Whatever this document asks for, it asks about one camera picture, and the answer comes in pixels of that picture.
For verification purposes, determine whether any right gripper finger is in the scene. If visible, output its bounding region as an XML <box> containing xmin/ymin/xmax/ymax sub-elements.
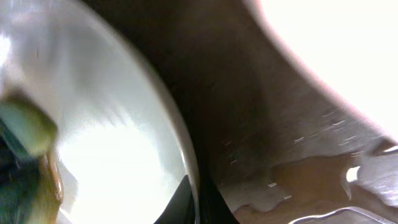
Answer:
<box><xmin>155</xmin><ymin>176</ymin><xmax>239</xmax><ymax>224</ymax></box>

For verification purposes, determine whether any green yellow sponge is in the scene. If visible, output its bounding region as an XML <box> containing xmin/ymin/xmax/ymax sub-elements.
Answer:
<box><xmin>1</xmin><ymin>97</ymin><xmax>58</xmax><ymax>161</ymax></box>

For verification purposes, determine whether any white plate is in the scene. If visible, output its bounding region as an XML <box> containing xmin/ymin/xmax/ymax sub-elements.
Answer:
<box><xmin>1</xmin><ymin>1</ymin><xmax>199</xmax><ymax>223</ymax></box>
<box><xmin>246</xmin><ymin>0</ymin><xmax>397</xmax><ymax>139</ymax></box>

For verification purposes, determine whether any brown plastic serving tray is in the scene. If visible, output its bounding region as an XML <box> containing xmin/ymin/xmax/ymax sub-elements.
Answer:
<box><xmin>88</xmin><ymin>0</ymin><xmax>397</xmax><ymax>223</ymax></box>

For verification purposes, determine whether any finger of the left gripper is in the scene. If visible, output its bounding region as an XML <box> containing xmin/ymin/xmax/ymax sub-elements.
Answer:
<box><xmin>1</xmin><ymin>142</ymin><xmax>63</xmax><ymax>224</ymax></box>

